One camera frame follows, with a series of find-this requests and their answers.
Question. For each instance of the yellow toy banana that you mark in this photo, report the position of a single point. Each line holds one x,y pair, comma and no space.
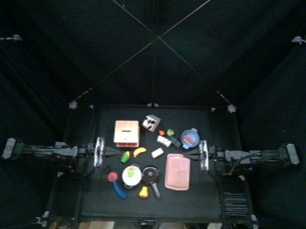
139,152

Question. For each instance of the red blue toy spoon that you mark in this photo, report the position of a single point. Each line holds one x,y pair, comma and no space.
112,176

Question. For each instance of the black toy frying pan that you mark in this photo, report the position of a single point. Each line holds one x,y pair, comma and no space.
150,176

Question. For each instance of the pink toy cutting board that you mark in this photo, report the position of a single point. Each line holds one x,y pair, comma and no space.
176,172

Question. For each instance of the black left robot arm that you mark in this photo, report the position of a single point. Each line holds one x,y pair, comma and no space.
43,150

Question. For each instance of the green toy food piece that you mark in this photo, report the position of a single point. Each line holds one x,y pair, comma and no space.
131,173

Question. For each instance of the white toy sushi block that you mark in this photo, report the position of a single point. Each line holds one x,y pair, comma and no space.
163,141

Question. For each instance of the metal frame clamp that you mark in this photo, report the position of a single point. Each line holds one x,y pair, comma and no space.
298,39
72,104
231,108

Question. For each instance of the small green toy vegetable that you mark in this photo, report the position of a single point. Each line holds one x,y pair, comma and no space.
170,132

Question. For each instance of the dark toy sushi roll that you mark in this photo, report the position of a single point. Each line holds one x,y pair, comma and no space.
175,142

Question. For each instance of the green yellow toy corn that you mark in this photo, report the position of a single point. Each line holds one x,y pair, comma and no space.
126,157

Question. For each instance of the red toy food piece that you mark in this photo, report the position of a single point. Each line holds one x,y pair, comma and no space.
191,139

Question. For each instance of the white toy pot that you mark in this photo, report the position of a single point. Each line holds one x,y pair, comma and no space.
131,179

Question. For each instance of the wooden toy toaster box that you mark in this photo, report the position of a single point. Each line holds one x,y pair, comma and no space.
126,132

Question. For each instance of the grey white toy cube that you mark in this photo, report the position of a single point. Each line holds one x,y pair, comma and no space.
151,122

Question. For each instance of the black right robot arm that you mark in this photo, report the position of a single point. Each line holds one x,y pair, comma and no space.
254,155

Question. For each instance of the yellow toy pear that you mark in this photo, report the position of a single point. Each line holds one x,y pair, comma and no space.
143,192

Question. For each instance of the blue toy pot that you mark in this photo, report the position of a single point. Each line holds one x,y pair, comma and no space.
183,143

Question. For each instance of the small orange toy carrot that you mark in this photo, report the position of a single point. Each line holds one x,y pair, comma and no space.
162,132

